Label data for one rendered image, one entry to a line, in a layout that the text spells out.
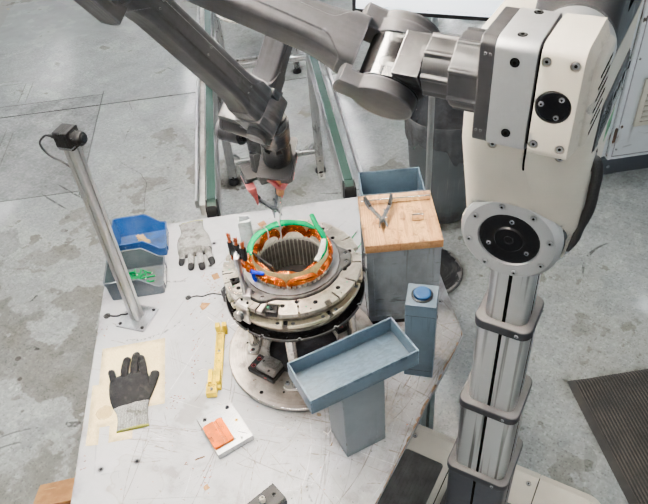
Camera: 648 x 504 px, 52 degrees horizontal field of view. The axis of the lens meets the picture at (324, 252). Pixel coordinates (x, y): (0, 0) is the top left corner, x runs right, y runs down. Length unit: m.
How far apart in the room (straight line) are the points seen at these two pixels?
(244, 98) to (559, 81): 0.55
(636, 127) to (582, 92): 2.98
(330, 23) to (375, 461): 1.04
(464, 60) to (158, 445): 1.21
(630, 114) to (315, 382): 2.57
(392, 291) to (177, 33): 0.97
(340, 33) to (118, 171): 3.30
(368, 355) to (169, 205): 2.38
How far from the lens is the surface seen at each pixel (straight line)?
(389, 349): 1.43
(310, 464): 1.56
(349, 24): 0.79
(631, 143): 3.72
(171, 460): 1.63
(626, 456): 2.59
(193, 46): 0.99
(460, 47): 0.73
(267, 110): 1.13
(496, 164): 0.96
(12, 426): 2.91
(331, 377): 1.39
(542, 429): 2.59
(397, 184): 1.87
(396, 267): 1.66
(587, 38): 0.70
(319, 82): 2.94
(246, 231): 1.53
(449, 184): 3.15
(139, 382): 1.77
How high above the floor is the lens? 2.13
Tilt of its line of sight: 42 degrees down
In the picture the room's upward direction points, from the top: 6 degrees counter-clockwise
